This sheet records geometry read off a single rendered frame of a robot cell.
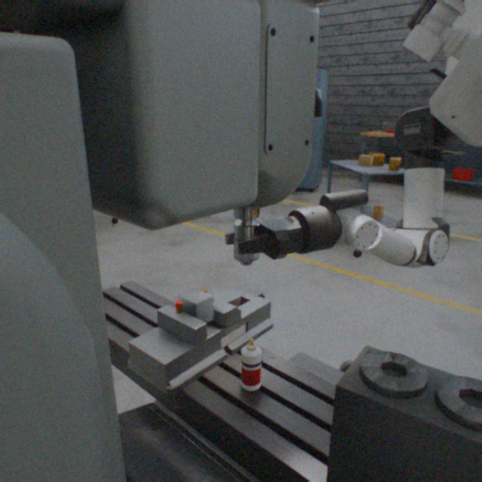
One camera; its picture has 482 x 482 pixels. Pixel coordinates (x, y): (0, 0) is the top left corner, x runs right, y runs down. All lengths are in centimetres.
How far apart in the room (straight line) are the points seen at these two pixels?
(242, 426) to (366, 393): 28
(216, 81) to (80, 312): 29
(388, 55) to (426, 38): 779
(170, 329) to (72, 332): 58
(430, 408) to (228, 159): 40
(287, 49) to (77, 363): 48
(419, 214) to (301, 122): 49
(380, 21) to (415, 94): 152
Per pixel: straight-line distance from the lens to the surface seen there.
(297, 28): 65
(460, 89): 94
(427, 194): 107
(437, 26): 98
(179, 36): 46
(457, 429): 59
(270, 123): 60
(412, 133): 107
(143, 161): 44
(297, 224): 77
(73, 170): 34
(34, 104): 33
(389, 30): 882
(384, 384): 60
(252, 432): 79
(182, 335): 90
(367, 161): 441
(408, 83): 856
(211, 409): 84
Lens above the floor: 148
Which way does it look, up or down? 19 degrees down
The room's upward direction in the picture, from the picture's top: straight up
